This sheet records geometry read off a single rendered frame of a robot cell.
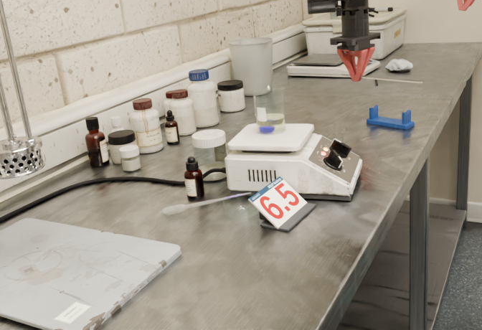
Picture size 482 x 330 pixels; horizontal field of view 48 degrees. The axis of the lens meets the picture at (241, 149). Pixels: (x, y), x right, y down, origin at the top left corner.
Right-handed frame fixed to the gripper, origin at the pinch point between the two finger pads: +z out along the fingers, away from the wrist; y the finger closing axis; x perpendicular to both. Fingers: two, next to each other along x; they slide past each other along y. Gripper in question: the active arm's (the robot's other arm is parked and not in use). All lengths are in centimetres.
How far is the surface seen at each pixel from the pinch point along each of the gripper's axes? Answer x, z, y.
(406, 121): 12.2, 8.4, 0.3
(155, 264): 16, 10, 67
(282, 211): 20, 9, 47
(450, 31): -30, 4, -105
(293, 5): -77, -10, -69
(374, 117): 4.2, 8.5, -0.1
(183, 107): -26.7, 3.3, 27.9
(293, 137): 13.8, 1.5, 37.4
